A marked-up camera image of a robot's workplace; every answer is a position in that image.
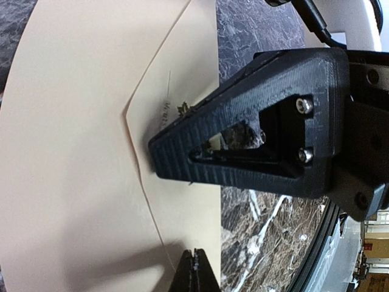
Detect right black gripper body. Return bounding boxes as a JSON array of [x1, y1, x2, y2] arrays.
[[328, 50, 388, 221]]

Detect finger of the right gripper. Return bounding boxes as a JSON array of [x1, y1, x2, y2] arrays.
[[148, 48, 349, 198]]

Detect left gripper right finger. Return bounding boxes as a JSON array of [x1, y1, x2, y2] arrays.
[[194, 249, 220, 292]]

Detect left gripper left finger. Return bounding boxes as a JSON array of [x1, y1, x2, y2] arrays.
[[171, 250, 193, 292]]

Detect brown paper envelope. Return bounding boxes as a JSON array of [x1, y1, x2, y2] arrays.
[[1, 1, 221, 291]]

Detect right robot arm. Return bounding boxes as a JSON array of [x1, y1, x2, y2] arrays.
[[148, 1, 388, 221]]

